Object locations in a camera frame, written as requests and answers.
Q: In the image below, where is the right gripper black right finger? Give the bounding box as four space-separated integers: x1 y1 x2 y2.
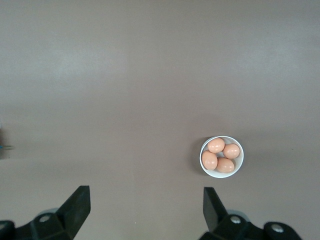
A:
201 187 266 240

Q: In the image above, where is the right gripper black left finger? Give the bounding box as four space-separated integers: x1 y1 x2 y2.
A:
13 185 91 240

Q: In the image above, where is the brown egg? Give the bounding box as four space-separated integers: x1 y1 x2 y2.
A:
201 149 219 170
207 137 226 154
216 156 235 173
222 143 241 160

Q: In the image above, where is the white round bowl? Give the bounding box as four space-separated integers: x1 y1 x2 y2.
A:
199 135 245 179

